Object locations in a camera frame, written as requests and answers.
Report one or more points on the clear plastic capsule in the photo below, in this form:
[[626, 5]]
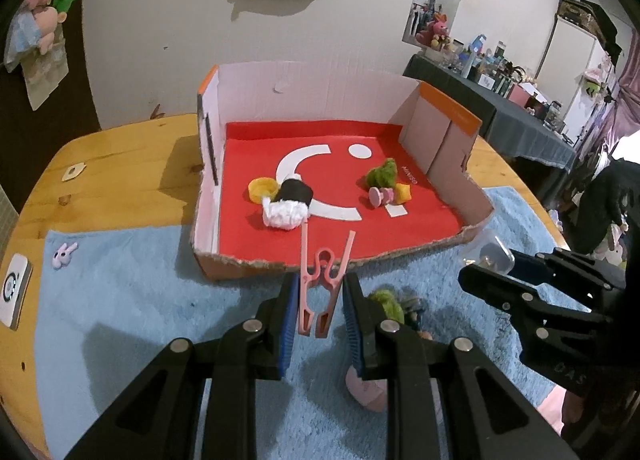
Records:
[[492, 250]]

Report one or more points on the translucent blue bag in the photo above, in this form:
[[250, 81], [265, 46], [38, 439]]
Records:
[[22, 40]]

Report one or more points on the white remote control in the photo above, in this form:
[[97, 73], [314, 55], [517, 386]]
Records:
[[12, 290]]

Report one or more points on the grey-clothed side table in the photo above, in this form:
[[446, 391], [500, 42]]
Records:
[[525, 140]]

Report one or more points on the pink dragon toy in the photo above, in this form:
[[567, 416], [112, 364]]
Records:
[[435, 30]]

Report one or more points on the row of bottles and boxes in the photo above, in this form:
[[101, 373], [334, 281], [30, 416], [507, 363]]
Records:
[[500, 75]]

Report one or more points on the small table sticker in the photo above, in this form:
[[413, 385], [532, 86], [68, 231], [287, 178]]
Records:
[[73, 173]]

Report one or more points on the pink clothespin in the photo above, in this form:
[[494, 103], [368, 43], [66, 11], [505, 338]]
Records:
[[325, 282]]

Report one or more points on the small white bunny figure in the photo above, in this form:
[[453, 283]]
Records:
[[65, 255]]

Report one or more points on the white refrigerator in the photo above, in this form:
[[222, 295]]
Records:
[[575, 65]]

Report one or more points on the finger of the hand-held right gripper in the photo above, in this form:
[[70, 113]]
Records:
[[527, 267], [500, 290]]

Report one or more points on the pink curtain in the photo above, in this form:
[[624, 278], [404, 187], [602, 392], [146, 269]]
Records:
[[620, 100]]

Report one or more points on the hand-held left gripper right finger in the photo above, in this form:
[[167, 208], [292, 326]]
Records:
[[352, 325]]

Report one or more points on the yellow-haired figurine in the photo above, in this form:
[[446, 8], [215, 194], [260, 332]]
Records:
[[380, 197]]

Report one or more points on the black and white fluffy toy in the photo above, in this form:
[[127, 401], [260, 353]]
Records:
[[295, 192]]

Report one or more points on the blue fluffy towel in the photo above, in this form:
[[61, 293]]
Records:
[[125, 300]]

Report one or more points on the orange cardboard box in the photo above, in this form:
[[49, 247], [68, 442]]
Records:
[[350, 235]]

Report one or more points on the yellow bottle cap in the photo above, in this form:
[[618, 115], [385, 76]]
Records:
[[262, 188]]

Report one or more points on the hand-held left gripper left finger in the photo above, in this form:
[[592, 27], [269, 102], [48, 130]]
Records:
[[287, 325]]

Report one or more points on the dark bag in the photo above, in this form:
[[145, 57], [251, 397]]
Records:
[[590, 15]]

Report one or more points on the black jacket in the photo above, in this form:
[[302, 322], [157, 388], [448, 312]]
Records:
[[600, 205]]

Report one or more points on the white and green plush toy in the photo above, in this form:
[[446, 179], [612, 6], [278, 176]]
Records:
[[595, 83]]

